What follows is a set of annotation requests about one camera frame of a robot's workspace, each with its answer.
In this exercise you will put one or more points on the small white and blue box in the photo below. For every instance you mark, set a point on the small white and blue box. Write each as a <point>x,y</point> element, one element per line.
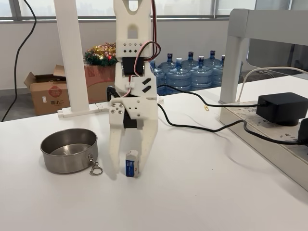
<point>132,166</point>

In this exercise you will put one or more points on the round metal bowl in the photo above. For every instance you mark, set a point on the round metal bowl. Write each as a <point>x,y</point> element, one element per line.
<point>67,164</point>

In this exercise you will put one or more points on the red cardboard box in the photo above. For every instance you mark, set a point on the red cardboard box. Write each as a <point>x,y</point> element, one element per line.
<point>96,81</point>

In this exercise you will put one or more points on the open brown cardboard box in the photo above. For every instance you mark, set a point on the open brown cardboard box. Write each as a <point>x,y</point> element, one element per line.
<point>45,96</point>

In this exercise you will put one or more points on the black table clamp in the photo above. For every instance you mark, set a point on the black table clamp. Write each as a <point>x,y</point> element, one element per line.
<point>110,91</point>

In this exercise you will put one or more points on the white stand base blocks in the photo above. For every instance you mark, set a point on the white stand base blocks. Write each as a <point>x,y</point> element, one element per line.
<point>72,113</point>

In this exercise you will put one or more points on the small yellow clip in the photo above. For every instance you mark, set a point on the small yellow clip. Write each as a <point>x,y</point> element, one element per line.
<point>206,108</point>

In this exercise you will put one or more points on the green tinsel christmas wreath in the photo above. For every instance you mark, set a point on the green tinsel christmas wreath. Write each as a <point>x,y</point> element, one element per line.
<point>98,57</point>

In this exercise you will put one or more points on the white desk shelf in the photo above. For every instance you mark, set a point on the white desk shelf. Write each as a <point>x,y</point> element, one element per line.
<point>231,72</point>

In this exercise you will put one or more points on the white power strip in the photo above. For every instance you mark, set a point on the white power strip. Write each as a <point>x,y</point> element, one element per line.
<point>264,134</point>

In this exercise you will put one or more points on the black power adapter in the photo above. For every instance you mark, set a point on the black power adapter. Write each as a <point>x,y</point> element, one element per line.
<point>279,108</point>

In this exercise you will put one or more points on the black plug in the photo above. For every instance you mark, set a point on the black plug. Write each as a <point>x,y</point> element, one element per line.
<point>303,131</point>

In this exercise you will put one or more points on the white upright post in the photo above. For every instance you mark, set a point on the white upright post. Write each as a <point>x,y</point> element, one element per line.
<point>69,60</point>

